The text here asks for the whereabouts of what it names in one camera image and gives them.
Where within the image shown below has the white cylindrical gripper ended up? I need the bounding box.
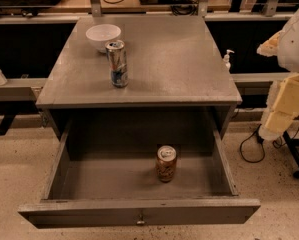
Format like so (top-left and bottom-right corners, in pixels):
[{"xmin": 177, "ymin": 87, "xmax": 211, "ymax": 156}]
[{"xmin": 257, "ymin": 31, "xmax": 299, "ymax": 140}]

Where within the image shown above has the orange soda can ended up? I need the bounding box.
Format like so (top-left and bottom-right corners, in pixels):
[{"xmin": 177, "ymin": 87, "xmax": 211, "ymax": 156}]
[{"xmin": 156, "ymin": 145, "xmax": 177, "ymax": 183}]

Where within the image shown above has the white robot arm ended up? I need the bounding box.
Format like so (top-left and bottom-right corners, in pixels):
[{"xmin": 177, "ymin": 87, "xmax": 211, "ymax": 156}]
[{"xmin": 257, "ymin": 8, "xmax": 299, "ymax": 140}]

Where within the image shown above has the silver blue energy drink can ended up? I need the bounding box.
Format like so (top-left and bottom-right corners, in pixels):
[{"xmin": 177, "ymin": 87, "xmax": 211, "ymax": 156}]
[{"xmin": 105, "ymin": 40, "xmax": 128, "ymax": 88}]

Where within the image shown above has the small metal drawer knob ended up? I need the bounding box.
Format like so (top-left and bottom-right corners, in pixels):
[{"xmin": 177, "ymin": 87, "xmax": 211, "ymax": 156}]
[{"xmin": 136, "ymin": 215, "xmax": 146, "ymax": 226}]

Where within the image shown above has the open grey top drawer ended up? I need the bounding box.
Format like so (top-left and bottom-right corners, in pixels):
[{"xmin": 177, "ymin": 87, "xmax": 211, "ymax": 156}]
[{"xmin": 19, "ymin": 117, "xmax": 260, "ymax": 228}]

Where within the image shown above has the white pump dispenser bottle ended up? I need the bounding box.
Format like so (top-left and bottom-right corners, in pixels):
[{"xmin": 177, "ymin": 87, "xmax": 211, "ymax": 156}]
[{"xmin": 223, "ymin": 49, "xmax": 235, "ymax": 71}]

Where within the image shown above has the black wheeled stand leg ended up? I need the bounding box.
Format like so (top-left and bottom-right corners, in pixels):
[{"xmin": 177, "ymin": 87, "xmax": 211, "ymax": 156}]
[{"xmin": 283, "ymin": 131, "xmax": 299, "ymax": 179}]

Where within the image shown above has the grey wooden cabinet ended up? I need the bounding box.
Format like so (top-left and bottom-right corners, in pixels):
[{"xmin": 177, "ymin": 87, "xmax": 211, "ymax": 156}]
[{"xmin": 36, "ymin": 14, "xmax": 241, "ymax": 134}]

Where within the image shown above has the white ceramic bowl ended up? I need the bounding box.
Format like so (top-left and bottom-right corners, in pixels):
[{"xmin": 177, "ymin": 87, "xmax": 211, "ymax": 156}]
[{"xmin": 86, "ymin": 24, "xmax": 121, "ymax": 53}]

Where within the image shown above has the black floor cable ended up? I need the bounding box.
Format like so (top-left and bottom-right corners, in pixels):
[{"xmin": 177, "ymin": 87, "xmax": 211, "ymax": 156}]
[{"xmin": 239, "ymin": 115, "xmax": 299, "ymax": 164}]

